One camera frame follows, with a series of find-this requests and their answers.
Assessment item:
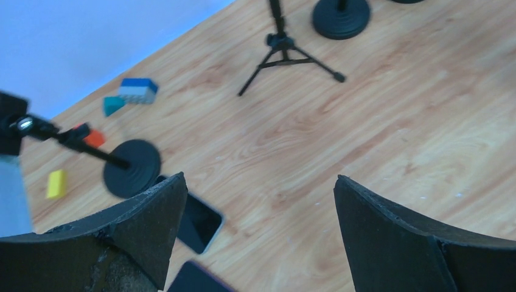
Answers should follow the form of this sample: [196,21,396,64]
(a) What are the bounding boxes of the orange toy block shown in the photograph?
[74,123,105,148]

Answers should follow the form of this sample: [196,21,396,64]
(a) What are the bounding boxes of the black phone stand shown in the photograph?
[312,0,371,40]
[391,0,424,4]
[1,91,161,199]

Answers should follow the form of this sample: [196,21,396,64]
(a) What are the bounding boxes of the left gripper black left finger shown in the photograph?
[1,173,188,291]

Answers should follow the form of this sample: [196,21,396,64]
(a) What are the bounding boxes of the blue grey toy bricks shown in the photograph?
[118,78,159,104]

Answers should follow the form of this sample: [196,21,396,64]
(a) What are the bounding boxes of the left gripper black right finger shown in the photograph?
[333,175,515,291]

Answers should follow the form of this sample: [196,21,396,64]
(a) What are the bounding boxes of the yellow toy brick left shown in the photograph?
[46,169,68,199]

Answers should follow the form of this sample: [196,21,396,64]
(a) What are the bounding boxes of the black smartphone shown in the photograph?
[167,260,236,292]
[177,192,225,254]

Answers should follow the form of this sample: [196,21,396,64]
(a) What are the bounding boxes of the teal toy block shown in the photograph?
[103,96,126,117]

